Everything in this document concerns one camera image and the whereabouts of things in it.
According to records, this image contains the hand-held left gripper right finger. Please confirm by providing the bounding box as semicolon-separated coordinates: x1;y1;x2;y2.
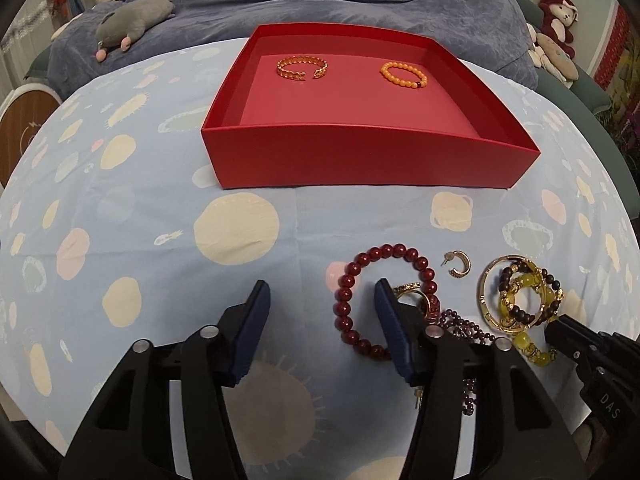
374;278;601;480

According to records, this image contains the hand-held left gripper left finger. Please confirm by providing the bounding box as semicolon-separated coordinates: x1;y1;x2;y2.
59;280;272;480

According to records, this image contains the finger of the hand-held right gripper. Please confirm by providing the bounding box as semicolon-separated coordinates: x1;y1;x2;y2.
544;314;608;362

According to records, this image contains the yellow bead bracelet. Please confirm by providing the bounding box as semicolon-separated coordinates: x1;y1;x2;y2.
500;259;566;367

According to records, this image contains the dark brown bead bracelet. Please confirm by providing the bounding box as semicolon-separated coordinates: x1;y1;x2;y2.
499;260;565;325

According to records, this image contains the gold ring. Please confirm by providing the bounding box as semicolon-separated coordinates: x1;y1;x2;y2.
395;282;442;321

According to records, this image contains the dark red bead bracelet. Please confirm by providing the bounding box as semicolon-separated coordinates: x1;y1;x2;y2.
334;243;440;360

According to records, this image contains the small garnet bead strand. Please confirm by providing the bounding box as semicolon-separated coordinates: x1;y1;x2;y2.
440;310;496;418

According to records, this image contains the thin gold bangle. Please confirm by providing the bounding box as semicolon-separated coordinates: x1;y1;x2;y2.
479;255;538;332

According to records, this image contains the gold hoop earring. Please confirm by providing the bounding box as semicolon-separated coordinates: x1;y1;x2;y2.
441;250;473;278

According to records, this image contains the red cardboard box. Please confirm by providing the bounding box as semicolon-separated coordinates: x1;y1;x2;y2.
201;22;542;191

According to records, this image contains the light blue printed tablecloth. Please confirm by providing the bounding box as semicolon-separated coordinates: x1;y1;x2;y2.
0;40;640;480

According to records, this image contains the yellow flower plant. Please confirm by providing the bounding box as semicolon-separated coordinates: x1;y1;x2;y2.
605;55;640;158

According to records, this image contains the green sofa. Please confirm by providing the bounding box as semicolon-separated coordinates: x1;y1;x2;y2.
492;0;640;171

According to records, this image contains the beige plush toy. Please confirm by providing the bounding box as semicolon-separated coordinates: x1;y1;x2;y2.
527;25;580;90

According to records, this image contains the white appliance with wooden disc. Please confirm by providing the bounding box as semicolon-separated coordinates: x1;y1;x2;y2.
0;82;61;188

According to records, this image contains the dark red plush bear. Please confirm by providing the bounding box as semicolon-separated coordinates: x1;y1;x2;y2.
538;0;581;58

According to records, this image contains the grey plush mouse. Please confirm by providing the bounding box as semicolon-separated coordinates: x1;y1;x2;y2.
95;0;177;62

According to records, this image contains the white curtain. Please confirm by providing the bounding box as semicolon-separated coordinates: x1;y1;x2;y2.
0;0;56;58

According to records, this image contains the orange bead bracelet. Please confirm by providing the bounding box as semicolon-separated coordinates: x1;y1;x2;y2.
379;61;429;89

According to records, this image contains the gold chain cuff bracelet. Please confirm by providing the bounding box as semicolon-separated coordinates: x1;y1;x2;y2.
276;56;331;82

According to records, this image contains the red wall hanging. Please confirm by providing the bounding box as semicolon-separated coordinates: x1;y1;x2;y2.
595;4;633;92

